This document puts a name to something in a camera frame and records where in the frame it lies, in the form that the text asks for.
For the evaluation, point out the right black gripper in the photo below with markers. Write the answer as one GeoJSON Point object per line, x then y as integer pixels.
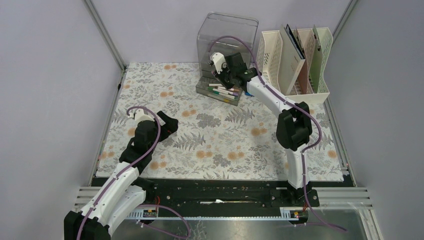
{"type": "Point", "coordinates": [220, 75]}

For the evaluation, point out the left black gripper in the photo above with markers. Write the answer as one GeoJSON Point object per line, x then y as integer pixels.
{"type": "Point", "coordinates": [169, 127]}

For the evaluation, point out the teal cap white marker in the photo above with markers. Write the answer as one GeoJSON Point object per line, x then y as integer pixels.
{"type": "Point", "coordinates": [214, 90]}

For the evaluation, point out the brown cap white marker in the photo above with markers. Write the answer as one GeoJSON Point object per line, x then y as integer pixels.
{"type": "Point", "coordinates": [214, 85]}

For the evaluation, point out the clear acrylic drawer organizer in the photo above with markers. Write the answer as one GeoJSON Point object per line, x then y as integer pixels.
{"type": "Point", "coordinates": [234, 37]}

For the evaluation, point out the beige notebook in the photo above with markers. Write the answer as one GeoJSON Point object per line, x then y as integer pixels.
{"type": "Point", "coordinates": [291, 62]}

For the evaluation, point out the pink clipboard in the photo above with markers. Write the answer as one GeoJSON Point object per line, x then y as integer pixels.
{"type": "Point", "coordinates": [307, 42]}

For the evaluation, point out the green clipboard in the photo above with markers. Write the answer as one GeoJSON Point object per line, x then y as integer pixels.
{"type": "Point", "coordinates": [323, 40]}

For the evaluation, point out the purple cap white marker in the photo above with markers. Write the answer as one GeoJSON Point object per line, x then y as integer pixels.
{"type": "Point", "coordinates": [229, 93]}

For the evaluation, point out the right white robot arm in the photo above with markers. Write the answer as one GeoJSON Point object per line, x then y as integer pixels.
{"type": "Point", "coordinates": [294, 124]}

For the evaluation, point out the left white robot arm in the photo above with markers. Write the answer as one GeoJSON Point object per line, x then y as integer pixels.
{"type": "Point", "coordinates": [124, 190]}

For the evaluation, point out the white mesh file rack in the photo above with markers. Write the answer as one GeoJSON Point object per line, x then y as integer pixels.
{"type": "Point", "coordinates": [268, 61]}

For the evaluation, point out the floral table mat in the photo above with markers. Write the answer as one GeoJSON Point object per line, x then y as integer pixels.
{"type": "Point", "coordinates": [214, 140]}

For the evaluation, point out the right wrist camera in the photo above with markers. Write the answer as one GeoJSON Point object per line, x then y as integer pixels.
{"type": "Point", "coordinates": [219, 62]}

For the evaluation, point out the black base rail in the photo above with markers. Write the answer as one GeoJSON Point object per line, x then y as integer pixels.
{"type": "Point", "coordinates": [245, 198]}

